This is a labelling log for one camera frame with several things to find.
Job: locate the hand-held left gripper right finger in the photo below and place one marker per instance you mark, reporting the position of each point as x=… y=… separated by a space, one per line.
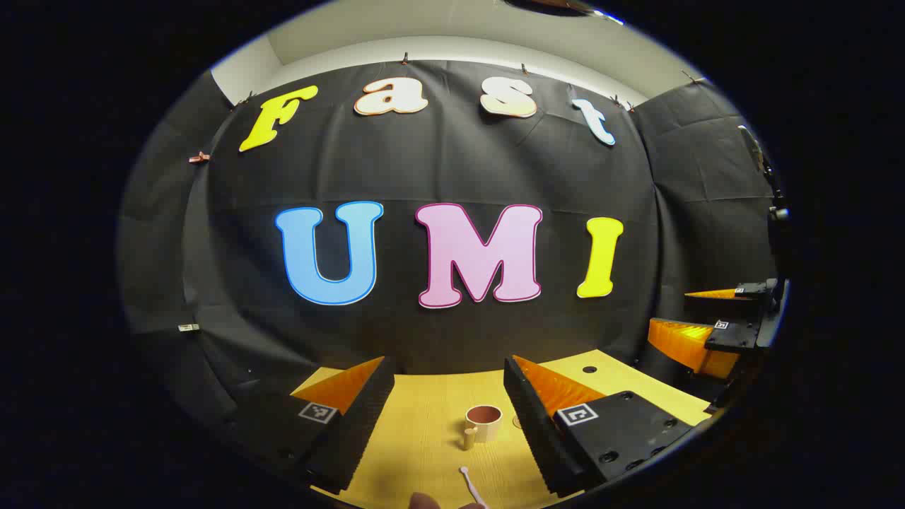
x=530 y=417

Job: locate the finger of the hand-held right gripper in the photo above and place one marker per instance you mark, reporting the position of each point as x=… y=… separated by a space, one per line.
x=732 y=336
x=753 y=290

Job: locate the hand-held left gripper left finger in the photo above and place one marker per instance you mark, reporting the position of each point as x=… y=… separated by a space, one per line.
x=360 y=424

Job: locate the pale pink toothbrush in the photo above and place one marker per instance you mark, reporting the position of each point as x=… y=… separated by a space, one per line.
x=471 y=484

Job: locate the yellow wooden desktop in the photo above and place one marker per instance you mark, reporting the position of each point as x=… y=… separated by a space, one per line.
x=424 y=438

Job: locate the small white cloth tag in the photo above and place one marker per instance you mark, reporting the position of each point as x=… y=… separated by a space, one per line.
x=188 y=327

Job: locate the black backdrop cloth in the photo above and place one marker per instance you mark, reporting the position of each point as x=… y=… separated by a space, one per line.
x=452 y=177

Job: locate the copper cloth clip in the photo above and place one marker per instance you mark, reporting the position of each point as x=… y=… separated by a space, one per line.
x=200 y=158

